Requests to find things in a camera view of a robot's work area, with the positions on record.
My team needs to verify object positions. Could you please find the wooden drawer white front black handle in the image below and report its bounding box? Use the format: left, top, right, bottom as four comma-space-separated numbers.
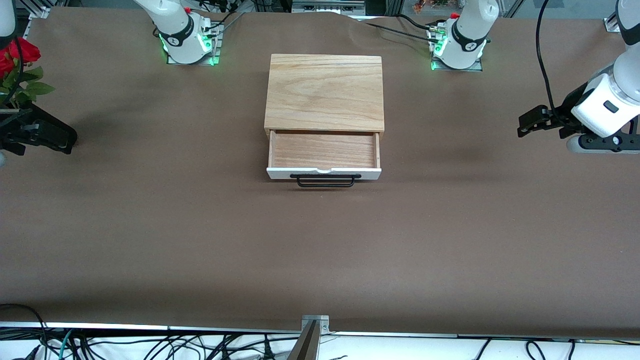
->
266, 129, 383, 189

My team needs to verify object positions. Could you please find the wooden drawer cabinet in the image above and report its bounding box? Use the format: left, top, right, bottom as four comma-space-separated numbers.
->
264, 54, 386, 140

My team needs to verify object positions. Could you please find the black cylindrical vase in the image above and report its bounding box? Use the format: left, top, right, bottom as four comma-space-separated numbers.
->
0, 102, 79, 154

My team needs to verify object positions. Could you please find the red artificial rose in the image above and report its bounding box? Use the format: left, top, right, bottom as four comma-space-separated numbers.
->
7, 38, 56, 107
0, 49, 21, 108

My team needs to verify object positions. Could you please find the brown table mat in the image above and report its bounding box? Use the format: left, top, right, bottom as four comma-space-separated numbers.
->
0, 6, 640, 339

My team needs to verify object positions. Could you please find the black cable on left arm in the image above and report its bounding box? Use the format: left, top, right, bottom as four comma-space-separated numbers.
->
535, 0, 557, 117

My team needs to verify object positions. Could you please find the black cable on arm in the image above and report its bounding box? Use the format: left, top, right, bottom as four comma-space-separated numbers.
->
535, 0, 557, 117
14, 36, 26, 108

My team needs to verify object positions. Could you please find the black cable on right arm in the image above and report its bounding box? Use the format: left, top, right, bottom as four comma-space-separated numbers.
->
14, 36, 26, 108

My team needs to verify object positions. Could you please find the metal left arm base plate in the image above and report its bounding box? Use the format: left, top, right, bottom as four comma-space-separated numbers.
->
429, 25, 485, 72

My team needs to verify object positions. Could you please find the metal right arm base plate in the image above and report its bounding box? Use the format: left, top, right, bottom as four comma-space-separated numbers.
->
166, 22, 222, 67

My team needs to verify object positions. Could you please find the teal cable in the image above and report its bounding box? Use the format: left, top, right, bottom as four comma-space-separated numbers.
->
57, 329, 77, 360

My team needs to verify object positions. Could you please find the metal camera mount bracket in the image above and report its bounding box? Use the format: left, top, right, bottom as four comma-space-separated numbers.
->
286, 314, 332, 360

